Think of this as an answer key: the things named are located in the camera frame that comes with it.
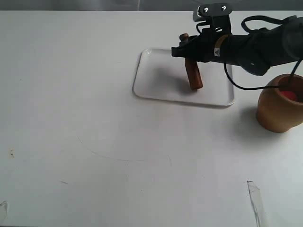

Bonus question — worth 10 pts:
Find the black cable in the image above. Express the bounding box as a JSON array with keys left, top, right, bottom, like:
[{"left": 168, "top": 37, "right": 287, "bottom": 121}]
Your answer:
[{"left": 223, "top": 15, "right": 301, "bottom": 91}]

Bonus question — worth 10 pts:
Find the clear tape strip right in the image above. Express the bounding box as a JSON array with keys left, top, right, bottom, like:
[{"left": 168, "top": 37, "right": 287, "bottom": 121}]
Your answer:
[{"left": 247, "top": 181, "right": 267, "bottom": 227}]

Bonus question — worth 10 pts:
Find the brown wooden mortar bowl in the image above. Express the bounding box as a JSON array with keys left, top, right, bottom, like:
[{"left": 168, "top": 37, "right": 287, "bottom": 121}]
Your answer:
[{"left": 257, "top": 74, "right": 303, "bottom": 133}]

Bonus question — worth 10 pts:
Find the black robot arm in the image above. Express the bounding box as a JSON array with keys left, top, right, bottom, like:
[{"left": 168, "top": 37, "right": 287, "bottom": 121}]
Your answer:
[{"left": 171, "top": 16, "right": 303, "bottom": 76}]

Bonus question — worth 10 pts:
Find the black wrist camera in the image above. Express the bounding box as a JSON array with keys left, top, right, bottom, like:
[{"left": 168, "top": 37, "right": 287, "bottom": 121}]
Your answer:
[{"left": 192, "top": 3, "right": 232, "bottom": 33}]

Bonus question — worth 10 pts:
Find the white rectangular plastic tray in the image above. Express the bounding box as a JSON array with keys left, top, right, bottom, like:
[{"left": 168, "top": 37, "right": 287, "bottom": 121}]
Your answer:
[{"left": 133, "top": 48, "right": 235, "bottom": 107}]

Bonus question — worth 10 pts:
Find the red object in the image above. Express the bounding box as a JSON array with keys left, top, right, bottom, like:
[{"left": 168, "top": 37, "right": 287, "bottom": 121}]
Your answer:
[{"left": 281, "top": 90, "right": 298, "bottom": 102}]

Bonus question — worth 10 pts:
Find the brown wooden pestle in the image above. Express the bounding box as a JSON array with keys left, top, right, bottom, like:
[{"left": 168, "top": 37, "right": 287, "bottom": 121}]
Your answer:
[{"left": 179, "top": 33, "right": 204, "bottom": 90}]

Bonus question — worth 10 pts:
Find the clear tape piece left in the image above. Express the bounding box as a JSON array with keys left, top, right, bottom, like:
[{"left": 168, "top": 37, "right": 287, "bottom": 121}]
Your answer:
[{"left": 0, "top": 201, "right": 8, "bottom": 222}]

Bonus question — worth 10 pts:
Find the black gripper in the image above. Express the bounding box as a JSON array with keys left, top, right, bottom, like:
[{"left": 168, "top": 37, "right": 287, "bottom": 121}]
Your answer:
[{"left": 171, "top": 28, "right": 231, "bottom": 63}]

